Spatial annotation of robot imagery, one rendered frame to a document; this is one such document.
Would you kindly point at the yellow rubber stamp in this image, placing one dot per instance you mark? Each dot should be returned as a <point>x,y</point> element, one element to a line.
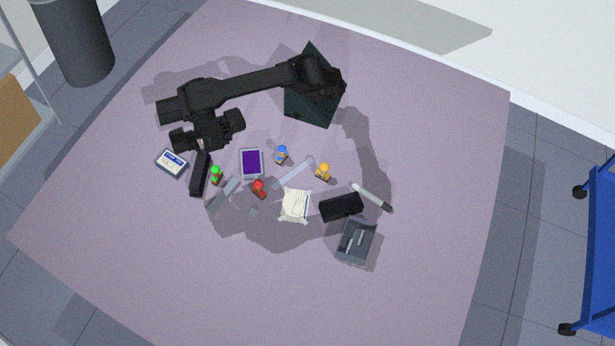
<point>322,173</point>

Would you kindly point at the white inspection card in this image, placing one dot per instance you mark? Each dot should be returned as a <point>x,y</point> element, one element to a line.
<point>295,205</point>

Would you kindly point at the white marker with grey cap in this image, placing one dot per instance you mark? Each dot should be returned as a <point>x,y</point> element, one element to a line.
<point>373,198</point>

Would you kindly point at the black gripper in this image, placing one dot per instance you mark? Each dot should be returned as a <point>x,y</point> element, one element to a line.
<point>186,141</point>

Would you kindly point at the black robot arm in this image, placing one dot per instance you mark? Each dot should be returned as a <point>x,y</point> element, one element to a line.
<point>198,98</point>

